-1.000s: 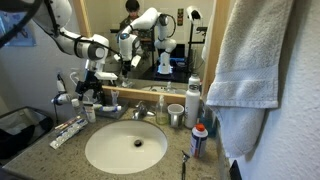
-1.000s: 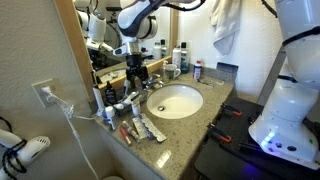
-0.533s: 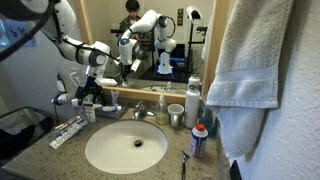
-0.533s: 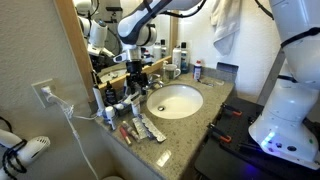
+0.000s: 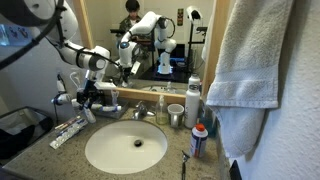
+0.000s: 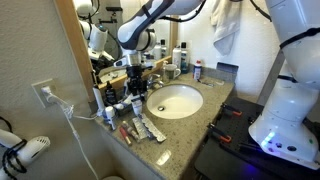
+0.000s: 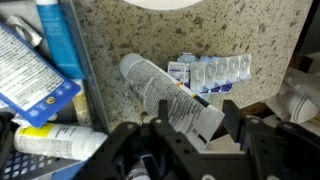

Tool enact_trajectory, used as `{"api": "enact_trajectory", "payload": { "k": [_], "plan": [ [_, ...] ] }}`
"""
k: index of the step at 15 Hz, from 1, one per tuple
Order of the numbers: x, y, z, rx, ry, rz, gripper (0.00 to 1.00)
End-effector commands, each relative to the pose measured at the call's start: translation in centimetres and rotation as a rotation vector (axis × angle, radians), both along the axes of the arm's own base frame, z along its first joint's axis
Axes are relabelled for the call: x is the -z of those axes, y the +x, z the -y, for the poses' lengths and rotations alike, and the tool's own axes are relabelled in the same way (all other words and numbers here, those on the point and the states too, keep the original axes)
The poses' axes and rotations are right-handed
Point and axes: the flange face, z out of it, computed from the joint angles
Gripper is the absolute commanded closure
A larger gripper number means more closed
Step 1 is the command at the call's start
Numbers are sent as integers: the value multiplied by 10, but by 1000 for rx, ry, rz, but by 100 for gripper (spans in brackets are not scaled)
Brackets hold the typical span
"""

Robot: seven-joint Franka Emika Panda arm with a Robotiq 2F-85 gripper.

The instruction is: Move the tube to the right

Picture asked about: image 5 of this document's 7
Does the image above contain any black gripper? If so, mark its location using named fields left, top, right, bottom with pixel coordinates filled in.
left=75, top=78, right=118, bottom=112

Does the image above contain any blue tube white label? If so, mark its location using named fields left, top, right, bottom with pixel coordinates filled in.
left=95, top=104, right=123, bottom=113

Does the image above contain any light blue tube white cap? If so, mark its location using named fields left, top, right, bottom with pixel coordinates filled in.
left=110, top=89, right=120, bottom=107

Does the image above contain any small clear bottle white cap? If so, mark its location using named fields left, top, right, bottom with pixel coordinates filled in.
left=70, top=98, right=82, bottom=116

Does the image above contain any gray mesh tray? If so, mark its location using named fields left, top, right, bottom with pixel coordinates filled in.
left=94, top=99, right=130, bottom=120

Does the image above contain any white blue charging device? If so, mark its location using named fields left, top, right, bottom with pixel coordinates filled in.
left=50, top=92, right=72, bottom=106

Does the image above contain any clear plastic packaging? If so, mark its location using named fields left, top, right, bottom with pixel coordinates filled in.
left=69, top=70, right=85, bottom=90

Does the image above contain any packaged toothbrush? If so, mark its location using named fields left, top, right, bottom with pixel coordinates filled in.
left=54, top=115, right=82, bottom=131

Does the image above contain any white plug adapter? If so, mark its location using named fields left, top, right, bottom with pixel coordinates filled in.
left=55, top=73, right=66, bottom=94

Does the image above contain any white oval sink basin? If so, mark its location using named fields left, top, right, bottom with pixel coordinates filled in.
left=84, top=119, right=169, bottom=175

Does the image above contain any chrome faucet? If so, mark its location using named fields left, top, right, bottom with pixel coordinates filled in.
left=131, top=100, right=157, bottom=121

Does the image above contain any clear soap dispenser bottle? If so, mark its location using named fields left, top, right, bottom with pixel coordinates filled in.
left=155, top=94, right=169, bottom=126

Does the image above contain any trash bin black bag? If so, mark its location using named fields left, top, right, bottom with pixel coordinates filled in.
left=0, top=106, right=54, bottom=161

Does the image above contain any wood framed mirror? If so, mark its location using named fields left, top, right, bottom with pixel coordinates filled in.
left=72, top=0, right=231, bottom=105

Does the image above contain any metal cup white rim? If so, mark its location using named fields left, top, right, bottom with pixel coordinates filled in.
left=166, top=103, right=185, bottom=128

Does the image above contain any tall white bottle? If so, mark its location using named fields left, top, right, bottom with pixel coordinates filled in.
left=184, top=73, right=202, bottom=130

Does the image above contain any shaving can red cap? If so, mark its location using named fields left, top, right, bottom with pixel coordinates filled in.
left=189, top=123, right=209, bottom=159

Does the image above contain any blue liquid bottle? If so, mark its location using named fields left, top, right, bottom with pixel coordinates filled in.
left=200, top=99, right=218, bottom=138

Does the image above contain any white hanging towel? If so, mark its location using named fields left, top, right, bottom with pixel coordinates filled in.
left=205, top=0, right=295, bottom=159

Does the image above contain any blue wall poster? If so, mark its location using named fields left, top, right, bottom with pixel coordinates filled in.
left=0, top=23, right=37, bottom=47

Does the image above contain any black handle razor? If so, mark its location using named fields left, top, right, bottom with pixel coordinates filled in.
left=180, top=150, right=190, bottom=180

